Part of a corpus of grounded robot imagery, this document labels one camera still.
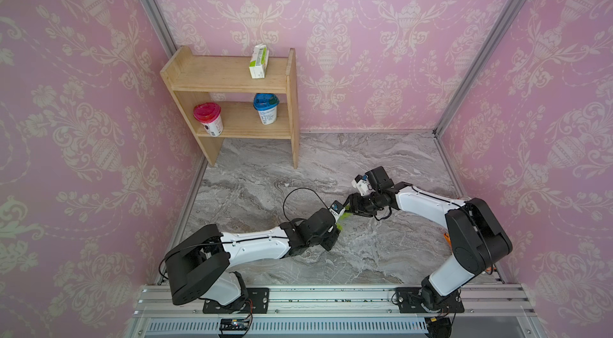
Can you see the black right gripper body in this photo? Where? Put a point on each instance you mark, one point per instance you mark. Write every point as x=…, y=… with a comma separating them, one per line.
x=366, y=205

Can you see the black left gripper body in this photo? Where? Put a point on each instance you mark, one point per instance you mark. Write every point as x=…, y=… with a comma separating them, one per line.
x=327, y=241

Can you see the long green lego brick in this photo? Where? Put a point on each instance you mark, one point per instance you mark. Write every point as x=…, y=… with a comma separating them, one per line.
x=341, y=220

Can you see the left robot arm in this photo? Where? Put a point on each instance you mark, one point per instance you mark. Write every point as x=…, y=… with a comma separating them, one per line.
x=202, y=265

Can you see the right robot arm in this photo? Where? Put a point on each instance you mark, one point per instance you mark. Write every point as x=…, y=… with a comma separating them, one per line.
x=478, y=241

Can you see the orange snack bag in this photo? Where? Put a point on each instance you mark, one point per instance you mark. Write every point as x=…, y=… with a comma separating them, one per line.
x=448, y=239

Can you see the small circuit board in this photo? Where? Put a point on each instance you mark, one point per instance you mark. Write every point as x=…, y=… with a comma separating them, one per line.
x=231, y=325

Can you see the blue lid cup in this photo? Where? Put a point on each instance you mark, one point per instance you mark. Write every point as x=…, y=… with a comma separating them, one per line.
x=267, y=106

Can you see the wooden shelf unit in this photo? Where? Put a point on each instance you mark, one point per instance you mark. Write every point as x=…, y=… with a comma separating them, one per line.
x=192, y=80

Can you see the pink lid cup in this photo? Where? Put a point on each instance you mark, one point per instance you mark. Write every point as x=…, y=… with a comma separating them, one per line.
x=209, y=116

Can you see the white green carton box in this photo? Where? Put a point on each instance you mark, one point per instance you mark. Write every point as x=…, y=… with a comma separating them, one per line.
x=259, y=62

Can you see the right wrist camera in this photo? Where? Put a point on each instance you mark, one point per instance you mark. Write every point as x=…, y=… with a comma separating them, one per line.
x=362, y=185

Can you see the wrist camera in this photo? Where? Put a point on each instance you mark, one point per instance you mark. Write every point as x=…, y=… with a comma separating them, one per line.
x=362, y=185
x=337, y=210

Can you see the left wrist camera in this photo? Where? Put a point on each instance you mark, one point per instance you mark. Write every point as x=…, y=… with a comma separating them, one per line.
x=337, y=210

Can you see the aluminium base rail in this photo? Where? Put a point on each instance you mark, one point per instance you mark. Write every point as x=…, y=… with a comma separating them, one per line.
x=492, y=310

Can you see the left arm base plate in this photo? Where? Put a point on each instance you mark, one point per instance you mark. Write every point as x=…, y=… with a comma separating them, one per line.
x=253, y=300

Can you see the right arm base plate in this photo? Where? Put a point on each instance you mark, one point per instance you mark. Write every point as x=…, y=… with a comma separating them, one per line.
x=425, y=300

